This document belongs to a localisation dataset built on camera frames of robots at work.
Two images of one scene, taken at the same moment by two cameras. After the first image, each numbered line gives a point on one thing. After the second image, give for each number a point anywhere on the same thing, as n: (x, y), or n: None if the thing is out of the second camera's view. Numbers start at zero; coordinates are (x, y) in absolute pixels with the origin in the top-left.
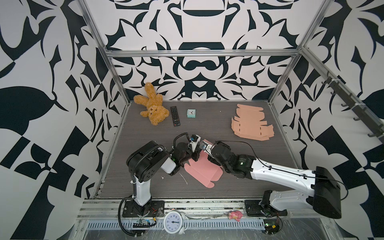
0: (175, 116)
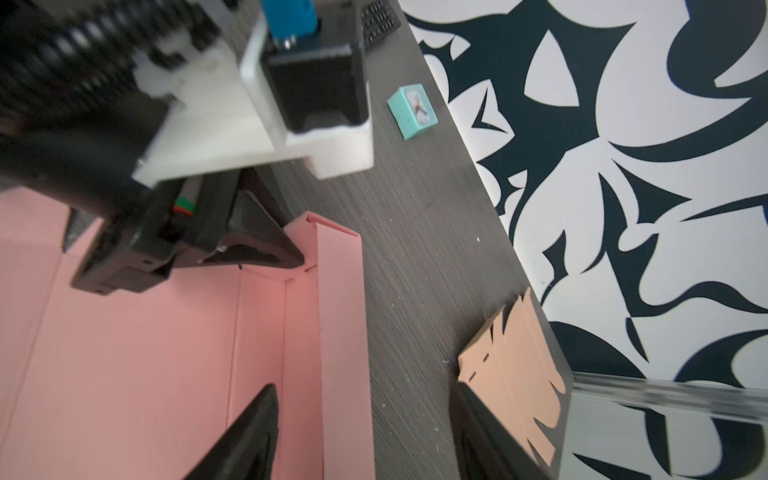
0: (378, 20)
